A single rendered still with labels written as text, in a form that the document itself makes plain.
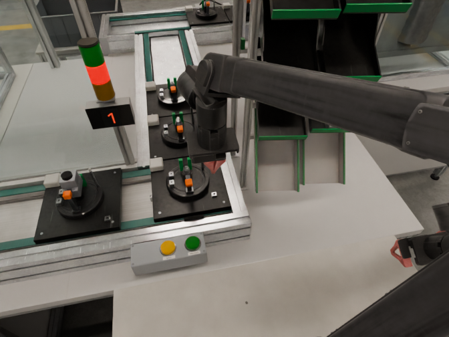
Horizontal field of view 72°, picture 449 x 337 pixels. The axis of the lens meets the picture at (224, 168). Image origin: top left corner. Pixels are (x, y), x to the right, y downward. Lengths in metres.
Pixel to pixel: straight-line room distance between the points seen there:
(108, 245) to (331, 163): 0.72
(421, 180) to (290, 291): 1.91
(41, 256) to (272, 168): 0.71
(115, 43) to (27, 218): 1.19
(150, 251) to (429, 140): 0.77
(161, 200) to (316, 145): 0.52
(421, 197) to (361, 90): 2.28
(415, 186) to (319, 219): 1.61
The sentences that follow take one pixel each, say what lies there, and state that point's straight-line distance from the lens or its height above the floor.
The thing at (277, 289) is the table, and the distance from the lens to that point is 0.98.
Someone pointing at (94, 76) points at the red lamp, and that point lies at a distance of 0.89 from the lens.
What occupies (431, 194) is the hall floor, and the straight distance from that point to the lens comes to 2.66.
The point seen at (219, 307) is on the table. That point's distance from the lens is 0.95.
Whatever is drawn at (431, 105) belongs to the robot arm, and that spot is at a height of 1.62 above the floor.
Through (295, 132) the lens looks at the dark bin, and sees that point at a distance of 0.88.
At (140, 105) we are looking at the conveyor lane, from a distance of 1.41.
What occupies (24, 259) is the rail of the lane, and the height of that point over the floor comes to 0.96.
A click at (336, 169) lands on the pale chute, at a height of 1.02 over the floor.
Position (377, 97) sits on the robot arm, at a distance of 0.34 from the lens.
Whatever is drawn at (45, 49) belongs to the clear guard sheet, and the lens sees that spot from 0.93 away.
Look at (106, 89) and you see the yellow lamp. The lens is 0.90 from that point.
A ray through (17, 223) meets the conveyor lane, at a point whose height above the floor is 0.92.
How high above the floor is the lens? 1.76
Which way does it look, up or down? 48 degrees down
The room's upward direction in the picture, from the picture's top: straight up
